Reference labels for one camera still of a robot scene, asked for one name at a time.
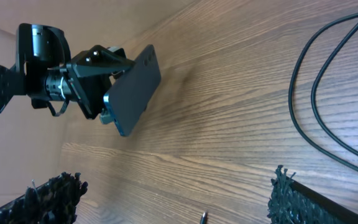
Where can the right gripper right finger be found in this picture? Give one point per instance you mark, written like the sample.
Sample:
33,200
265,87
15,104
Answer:
293,203

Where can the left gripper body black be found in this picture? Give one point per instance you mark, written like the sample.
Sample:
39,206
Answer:
89,83

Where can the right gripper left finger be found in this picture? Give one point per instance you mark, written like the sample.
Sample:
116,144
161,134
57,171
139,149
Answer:
52,202

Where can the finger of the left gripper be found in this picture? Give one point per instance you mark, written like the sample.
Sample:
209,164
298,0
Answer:
106,117
99,61

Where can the blue smartphone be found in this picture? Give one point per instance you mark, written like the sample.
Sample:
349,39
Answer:
130,94

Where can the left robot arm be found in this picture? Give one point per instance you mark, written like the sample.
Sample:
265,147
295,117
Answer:
45,71

